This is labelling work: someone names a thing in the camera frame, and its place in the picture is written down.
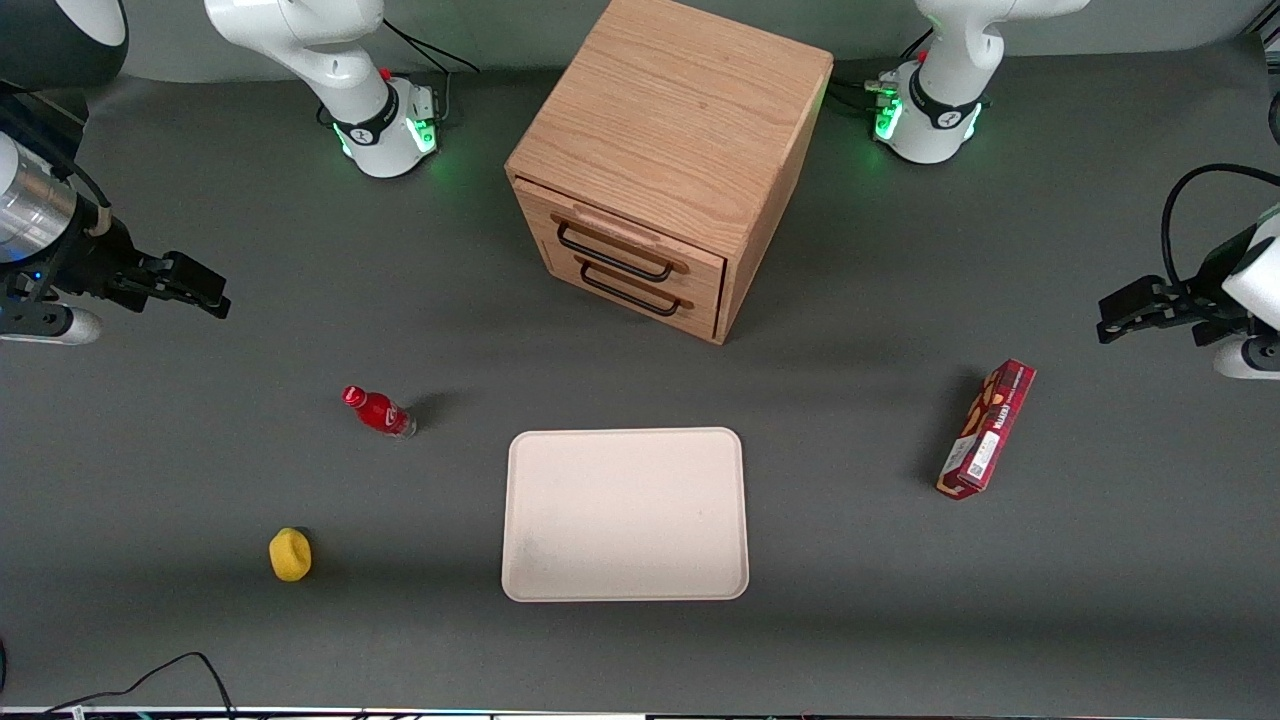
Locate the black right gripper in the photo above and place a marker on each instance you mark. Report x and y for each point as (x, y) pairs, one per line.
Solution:
(92, 256)

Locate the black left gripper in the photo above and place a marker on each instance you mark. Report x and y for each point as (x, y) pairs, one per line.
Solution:
(1203, 289)

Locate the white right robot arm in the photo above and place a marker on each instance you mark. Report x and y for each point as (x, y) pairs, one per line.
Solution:
(335, 60)

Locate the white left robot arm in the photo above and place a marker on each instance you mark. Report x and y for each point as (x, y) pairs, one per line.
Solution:
(945, 95)

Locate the wooden drawer cabinet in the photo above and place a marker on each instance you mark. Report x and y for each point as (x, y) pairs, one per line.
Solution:
(670, 110)

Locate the red snack box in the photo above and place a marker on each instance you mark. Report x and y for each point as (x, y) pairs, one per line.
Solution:
(985, 430)

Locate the red cola bottle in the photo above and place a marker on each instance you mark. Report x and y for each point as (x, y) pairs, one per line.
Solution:
(381, 412)

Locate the yellow lemon toy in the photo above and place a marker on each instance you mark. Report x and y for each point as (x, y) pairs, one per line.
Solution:
(290, 555)

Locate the white rectangular tray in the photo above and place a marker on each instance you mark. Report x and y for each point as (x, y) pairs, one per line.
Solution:
(625, 515)

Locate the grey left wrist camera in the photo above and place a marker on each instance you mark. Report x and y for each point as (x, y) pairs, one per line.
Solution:
(1250, 358)

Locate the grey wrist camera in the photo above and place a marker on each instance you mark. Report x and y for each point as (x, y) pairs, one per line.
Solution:
(1250, 358)
(50, 326)

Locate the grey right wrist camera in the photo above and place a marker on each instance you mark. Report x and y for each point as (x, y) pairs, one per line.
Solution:
(50, 326)

